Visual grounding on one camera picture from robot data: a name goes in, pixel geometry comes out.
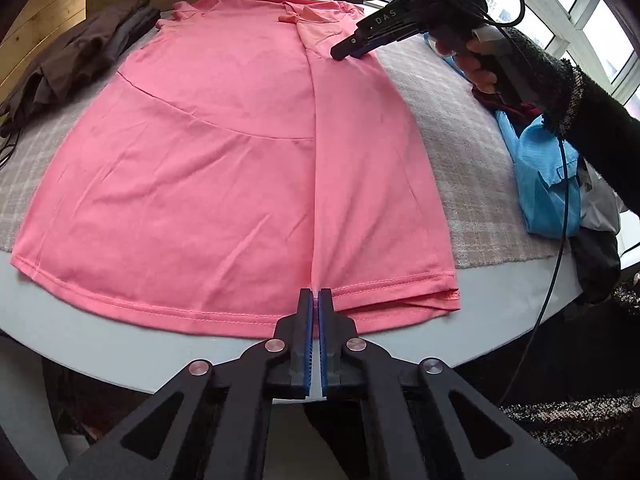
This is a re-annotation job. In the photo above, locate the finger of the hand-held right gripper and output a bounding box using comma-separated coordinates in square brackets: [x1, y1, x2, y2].
[350, 25, 426, 58]
[330, 2, 421, 61]

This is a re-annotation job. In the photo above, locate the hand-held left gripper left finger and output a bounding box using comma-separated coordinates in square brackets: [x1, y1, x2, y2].
[57, 287, 314, 480]

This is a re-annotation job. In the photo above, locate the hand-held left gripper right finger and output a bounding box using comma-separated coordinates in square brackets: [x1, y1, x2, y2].
[318, 287, 576, 480]

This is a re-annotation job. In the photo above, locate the pink T-shirt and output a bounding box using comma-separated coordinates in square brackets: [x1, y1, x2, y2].
[10, 0, 461, 341]

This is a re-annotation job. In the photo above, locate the person's right forearm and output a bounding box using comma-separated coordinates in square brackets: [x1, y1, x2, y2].
[492, 25, 640, 181]

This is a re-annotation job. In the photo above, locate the person's right hand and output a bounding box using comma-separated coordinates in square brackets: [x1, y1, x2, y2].
[432, 35, 501, 95]

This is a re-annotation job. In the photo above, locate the dark red garment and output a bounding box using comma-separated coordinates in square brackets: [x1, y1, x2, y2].
[472, 85, 538, 123]

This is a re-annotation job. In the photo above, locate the pink plaid blanket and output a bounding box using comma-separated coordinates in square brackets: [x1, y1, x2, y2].
[0, 30, 576, 271]

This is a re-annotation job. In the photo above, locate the blue garment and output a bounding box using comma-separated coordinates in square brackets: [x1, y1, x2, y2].
[442, 52, 586, 238]

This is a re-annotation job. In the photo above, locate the white garment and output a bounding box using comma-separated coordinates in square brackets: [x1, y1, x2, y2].
[580, 165, 626, 233]

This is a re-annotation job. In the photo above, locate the dark grey garment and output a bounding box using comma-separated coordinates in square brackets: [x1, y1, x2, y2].
[570, 230, 623, 306]

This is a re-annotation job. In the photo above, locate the brown cloth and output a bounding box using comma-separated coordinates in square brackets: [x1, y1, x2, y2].
[0, 0, 151, 136]

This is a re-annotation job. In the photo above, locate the pine wood panel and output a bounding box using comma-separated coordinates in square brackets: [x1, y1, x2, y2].
[0, 0, 90, 101]

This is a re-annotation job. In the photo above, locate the gripper data cable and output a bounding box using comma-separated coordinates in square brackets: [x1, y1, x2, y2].
[492, 0, 571, 411]

